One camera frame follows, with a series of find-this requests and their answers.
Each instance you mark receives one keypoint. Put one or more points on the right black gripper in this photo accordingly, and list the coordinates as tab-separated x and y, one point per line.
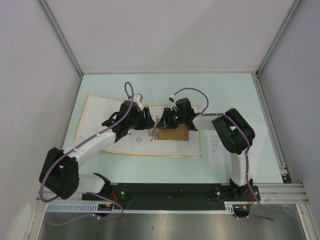
164	122

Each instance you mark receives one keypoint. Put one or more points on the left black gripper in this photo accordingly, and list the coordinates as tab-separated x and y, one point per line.
146	123

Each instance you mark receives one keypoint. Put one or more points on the metal lever arch mechanism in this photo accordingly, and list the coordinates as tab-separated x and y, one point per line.
154	131

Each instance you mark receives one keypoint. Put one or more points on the yellow lever arch folder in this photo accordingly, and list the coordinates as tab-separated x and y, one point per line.
99	108

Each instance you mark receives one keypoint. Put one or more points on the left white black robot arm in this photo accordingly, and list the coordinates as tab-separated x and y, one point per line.
60	171

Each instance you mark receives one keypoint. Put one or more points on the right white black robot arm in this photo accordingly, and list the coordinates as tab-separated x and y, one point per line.
234	132

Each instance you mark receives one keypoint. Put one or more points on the brown cardboard sheet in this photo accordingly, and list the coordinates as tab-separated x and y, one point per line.
173	134

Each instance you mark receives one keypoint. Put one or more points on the white printed paper sheets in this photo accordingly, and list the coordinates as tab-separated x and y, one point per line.
221	150

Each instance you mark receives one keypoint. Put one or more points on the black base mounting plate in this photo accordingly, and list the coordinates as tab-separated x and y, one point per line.
177	196

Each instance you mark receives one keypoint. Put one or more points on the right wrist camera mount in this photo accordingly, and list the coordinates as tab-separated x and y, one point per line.
173	99

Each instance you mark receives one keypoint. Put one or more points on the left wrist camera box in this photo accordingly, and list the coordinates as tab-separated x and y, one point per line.
138	98

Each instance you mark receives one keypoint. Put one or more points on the aluminium frame rail right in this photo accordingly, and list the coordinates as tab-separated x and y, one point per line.
282	163

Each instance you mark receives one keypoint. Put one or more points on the aluminium frame post left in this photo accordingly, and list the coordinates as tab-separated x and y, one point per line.
47	11

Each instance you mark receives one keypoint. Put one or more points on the aluminium frame post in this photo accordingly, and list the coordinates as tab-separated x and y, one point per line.
47	11
296	4

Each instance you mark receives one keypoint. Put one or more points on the aluminium frame post right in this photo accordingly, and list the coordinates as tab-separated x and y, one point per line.
296	4

